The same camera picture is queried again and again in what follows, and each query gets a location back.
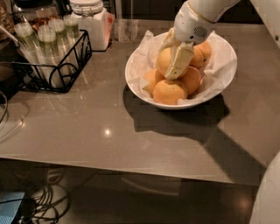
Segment white paper bowl liner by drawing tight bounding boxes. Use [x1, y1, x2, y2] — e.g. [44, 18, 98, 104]
[127, 30, 238, 106]

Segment white ceramic bowl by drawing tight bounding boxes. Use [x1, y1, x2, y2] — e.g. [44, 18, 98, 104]
[124, 28, 238, 111]

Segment right plastic cup stack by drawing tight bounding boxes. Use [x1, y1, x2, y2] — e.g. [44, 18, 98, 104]
[48, 18, 74, 74]

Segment back plastic cup stack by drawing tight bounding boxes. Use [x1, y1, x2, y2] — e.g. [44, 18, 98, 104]
[63, 14, 80, 46]

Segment black wire cup rack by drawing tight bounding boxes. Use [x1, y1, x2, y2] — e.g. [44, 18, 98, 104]
[12, 30, 92, 93]

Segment middle plastic cup stack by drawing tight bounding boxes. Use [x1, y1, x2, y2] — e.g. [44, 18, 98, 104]
[38, 24, 62, 88]

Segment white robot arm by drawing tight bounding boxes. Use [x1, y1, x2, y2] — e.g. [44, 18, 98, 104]
[160, 0, 241, 80]

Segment left plastic cup stack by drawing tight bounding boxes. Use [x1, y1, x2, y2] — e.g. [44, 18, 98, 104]
[15, 22, 40, 69]

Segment plastic cup stack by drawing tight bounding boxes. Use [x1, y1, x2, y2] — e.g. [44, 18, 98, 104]
[48, 18, 74, 74]
[63, 14, 80, 46]
[15, 22, 40, 69]
[38, 24, 62, 88]

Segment white lidded canister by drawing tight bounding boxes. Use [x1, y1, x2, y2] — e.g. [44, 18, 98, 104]
[69, 0, 115, 52]

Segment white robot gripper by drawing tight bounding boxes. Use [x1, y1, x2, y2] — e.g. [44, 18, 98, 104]
[159, 1, 217, 80]

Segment left partly hidden orange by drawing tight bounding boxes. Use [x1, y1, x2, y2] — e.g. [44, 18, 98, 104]
[143, 68, 165, 95]

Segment dark cables on floor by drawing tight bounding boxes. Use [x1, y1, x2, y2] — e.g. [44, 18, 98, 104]
[17, 167, 73, 224]

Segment clear acrylic holder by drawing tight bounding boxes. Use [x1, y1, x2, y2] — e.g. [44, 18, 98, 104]
[114, 0, 141, 42]

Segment blue grey box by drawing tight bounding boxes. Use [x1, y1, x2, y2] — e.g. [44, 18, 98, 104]
[0, 192, 25, 224]

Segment glass jar with snacks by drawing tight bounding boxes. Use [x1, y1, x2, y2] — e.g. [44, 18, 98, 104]
[13, 0, 60, 32]

